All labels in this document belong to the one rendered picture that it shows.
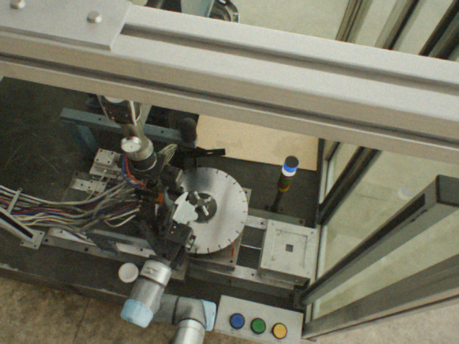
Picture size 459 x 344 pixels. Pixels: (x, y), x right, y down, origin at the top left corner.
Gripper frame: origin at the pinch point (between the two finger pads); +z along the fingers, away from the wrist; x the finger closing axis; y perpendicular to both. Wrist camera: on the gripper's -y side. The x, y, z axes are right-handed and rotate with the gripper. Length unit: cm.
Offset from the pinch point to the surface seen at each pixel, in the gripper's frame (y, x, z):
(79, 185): -60, -37, 5
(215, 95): 30, 77, -21
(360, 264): 49, 12, -7
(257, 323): 28.1, -34.5, -20.7
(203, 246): 3.3, -26.7, -4.9
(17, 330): -97, -108, -60
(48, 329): -82, -110, -54
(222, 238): 8.3, -27.4, 0.2
